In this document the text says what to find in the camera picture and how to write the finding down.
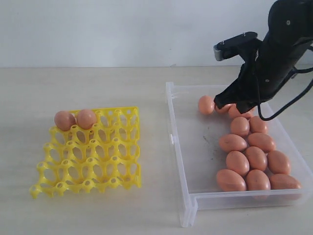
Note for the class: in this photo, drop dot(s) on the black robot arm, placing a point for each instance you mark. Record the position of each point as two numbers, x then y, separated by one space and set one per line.
290 34

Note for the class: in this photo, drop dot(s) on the yellow plastic egg tray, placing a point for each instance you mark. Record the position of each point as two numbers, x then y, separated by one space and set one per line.
104 156

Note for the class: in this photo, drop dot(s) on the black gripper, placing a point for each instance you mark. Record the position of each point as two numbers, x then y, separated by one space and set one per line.
257 81

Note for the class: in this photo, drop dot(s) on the clear plastic bin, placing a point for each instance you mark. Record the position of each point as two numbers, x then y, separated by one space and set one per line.
195 138

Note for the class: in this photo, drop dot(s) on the brown egg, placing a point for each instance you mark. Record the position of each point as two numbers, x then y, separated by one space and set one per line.
257 125
257 180
232 142
257 158
283 181
229 180
240 126
64 120
262 141
237 162
222 108
278 162
86 119
238 111
206 105

